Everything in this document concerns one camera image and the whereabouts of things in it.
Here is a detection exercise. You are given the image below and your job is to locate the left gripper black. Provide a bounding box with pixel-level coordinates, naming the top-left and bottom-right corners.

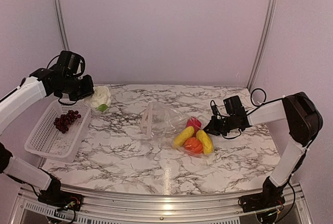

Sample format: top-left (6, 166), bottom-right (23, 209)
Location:
top-left (56, 74), bottom-right (94, 102)

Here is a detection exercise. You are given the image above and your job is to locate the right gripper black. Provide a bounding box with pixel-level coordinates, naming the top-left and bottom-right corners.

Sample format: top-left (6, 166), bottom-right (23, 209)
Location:
top-left (202, 115), bottom-right (235, 136)

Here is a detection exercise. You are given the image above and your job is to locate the yellow fake lemon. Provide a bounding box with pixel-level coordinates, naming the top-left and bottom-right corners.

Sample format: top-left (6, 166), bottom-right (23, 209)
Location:
top-left (173, 126), bottom-right (195, 147)

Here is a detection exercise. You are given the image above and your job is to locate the white fake cauliflower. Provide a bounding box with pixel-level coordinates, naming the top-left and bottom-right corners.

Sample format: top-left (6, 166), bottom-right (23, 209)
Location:
top-left (89, 86), bottom-right (111, 112)

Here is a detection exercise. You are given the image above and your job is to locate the purple fake grape bunch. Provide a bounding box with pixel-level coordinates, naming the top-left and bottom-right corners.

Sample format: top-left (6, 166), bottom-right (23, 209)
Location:
top-left (53, 110), bottom-right (82, 134)

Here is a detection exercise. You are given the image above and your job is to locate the clear zip top bag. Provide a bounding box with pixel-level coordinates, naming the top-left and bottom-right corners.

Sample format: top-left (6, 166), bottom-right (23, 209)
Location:
top-left (140, 102), bottom-right (214, 158)

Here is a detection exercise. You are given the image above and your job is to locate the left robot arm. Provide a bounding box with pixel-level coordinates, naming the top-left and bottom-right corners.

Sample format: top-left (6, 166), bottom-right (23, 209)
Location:
top-left (1, 51), bottom-right (94, 206)

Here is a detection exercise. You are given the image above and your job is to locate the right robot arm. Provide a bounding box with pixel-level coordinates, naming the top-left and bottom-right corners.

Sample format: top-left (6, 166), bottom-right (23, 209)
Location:
top-left (204, 92), bottom-right (323, 207)

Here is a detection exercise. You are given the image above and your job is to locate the red fake pepper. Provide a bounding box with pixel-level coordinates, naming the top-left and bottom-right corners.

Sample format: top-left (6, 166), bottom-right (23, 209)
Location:
top-left (186, 117), bottom-right (201, 132)

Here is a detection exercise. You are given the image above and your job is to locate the orange fake tomato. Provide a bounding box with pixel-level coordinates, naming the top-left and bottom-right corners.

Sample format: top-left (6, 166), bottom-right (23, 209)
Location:
top-left (184, 137), bottom-right (203, 154)

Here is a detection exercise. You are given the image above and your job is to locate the white perforated plastic basket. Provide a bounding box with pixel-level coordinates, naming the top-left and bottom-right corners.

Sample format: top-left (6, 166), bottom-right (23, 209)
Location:
top-left (24, 100), bottom-right (91, 163)

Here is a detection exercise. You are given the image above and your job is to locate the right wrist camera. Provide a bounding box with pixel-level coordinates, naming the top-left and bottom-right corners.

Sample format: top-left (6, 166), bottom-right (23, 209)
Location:
top-left (210, 100), bottom-right (223, 119)

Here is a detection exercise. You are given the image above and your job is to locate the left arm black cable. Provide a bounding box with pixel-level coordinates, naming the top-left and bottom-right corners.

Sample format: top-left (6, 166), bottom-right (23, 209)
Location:
top-left (46, 52), bottom-right (86, 79)

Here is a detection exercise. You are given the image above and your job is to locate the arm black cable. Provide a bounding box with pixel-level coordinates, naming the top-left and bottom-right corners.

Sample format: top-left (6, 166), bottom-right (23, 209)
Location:
top-left (250, 88), bottom-right (267, 105)
top-left (46, 52), bottom-right (86, 79)

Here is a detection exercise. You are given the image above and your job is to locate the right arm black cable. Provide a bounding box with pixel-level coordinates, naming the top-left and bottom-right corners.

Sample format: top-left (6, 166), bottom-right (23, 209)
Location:
top-left (250, 88), bottom-right (267, 105)

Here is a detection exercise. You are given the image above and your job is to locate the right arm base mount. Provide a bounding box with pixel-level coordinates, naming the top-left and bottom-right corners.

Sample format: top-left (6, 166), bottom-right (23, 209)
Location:
top-left (238, 193), bottom-right (286, 213)

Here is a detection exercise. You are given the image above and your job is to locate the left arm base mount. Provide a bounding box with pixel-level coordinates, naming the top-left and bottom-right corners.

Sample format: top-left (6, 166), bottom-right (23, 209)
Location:
top-left (38, 190), bottom-right (83, 211)

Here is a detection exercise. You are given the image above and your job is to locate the left aluminium frame post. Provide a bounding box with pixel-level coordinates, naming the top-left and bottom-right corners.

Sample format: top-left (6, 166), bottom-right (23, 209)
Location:
top-left (53, 0), bottom-right (70, 51)

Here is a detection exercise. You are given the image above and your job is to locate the aluminium frame post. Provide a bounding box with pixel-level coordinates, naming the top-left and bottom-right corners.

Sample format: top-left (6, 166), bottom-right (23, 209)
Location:
top-left (247, 0), bottom-right (277, 91)
top-left (53, 0), bottom-right (70, 51)

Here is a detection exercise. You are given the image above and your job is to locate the front aluminium frame rail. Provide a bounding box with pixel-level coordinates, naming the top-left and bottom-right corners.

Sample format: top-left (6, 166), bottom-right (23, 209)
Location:
top-left (9, 184), bottom-right (313, 223)

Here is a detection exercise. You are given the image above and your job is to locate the right aluminium frame post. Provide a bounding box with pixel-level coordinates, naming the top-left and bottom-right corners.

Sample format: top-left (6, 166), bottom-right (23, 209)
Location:
top-left (247, 0), bottom-right (277, 91)

